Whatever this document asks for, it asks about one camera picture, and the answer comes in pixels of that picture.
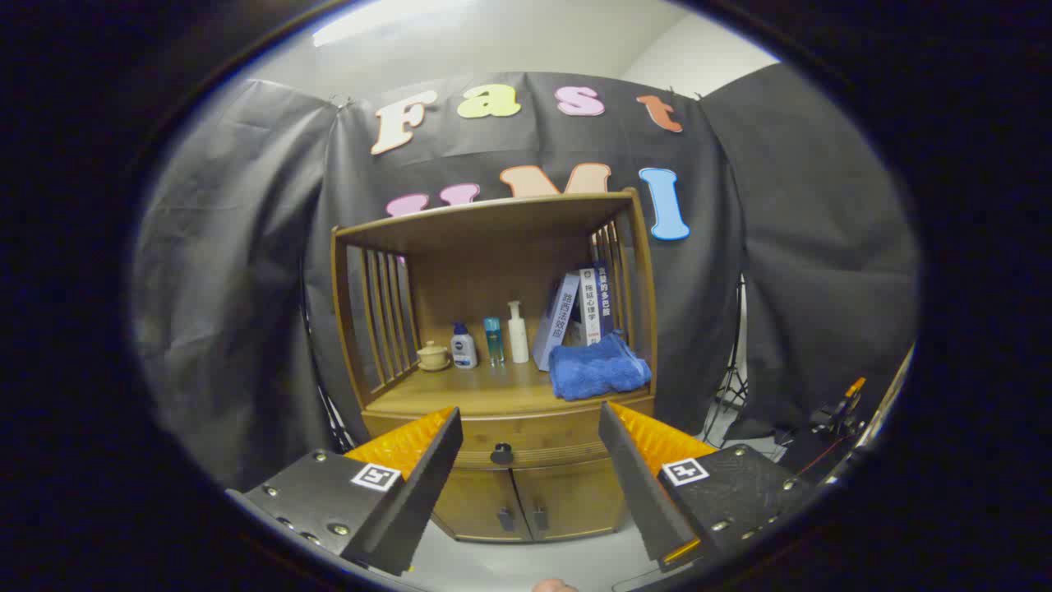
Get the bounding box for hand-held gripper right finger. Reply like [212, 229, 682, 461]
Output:
[598, 401, 814, 573]

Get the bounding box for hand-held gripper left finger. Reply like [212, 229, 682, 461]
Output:
[226, 406, 464, 576]

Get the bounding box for wooden drawer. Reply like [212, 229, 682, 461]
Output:
[362, 397, 656, 471]

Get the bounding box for wooden cabinet door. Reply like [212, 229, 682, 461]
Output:
[430, 469, 533, 543]
[511, 459, 630, 542]

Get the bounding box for wooden countertop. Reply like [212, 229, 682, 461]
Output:
[366, 354, 656, 416]

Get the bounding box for wooden cabinet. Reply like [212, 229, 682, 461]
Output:
[330, 187, 658, 543]

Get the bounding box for blue towel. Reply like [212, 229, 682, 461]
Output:
[548, 331, 653, 402]

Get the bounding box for black light stand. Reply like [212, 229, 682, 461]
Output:
[700, 280, 750, 449]

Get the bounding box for white bottle with blue cap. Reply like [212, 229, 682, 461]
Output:
[450, 321, 478, 369]

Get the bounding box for pale purple book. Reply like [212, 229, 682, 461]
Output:
[532, 272, 582, 372]

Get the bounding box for white pump bottle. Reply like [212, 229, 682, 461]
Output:
[507, 300, 530, 364]

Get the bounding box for white spine book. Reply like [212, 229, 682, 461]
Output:
[579, 268, 602, 346]

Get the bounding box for black and orange device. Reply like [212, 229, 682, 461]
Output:
[781, 377, 872, 486]

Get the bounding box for dark blue book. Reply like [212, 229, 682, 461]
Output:
[595, 263, 617, 336]

